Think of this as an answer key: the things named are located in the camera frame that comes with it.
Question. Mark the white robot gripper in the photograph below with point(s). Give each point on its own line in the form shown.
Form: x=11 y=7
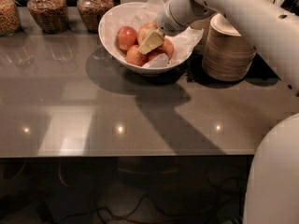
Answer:
x=168 y=20

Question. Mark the red yellow apple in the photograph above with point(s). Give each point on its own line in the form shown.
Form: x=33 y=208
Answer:
x=146 y=31

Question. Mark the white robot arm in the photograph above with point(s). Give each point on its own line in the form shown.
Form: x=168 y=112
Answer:
x=272 y=195

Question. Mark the small middle red apple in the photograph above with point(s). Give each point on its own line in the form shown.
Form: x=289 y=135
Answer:
x=155 y=54

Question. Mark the right red apple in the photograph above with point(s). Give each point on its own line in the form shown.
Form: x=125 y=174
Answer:
x=168 y=48

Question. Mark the front red apple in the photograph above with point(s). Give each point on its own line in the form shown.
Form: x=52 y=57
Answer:
x=134 y=57

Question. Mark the left red apple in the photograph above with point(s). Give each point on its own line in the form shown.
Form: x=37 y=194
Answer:
x=126 y=37

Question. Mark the white ceramic bowl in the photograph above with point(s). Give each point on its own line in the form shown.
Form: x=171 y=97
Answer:
x=113 y=19

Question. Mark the white tissue paper liner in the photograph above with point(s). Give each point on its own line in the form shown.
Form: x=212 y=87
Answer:
x=183 y=42

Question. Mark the rear stack paper bowls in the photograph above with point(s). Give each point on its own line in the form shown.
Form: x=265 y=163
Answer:
x=202 y=25

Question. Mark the stack paper bowls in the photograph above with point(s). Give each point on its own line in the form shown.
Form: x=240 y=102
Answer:
x=227 y=55
x=202 y=25

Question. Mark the right glass snack jar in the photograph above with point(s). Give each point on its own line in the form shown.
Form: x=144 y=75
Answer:
x=92 y=11

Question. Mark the glass snack jar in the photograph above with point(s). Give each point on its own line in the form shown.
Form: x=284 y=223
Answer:
x=92 y=11
x=10 y=21
x=50 y=15

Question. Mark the front stack paper bowls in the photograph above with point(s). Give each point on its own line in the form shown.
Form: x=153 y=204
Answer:
x=227 y=55

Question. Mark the middle glass snack jar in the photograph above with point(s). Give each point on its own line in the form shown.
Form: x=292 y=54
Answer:
x=50 y=15

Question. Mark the left glass snack jar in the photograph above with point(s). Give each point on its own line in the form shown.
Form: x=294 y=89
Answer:
x=10 y=21

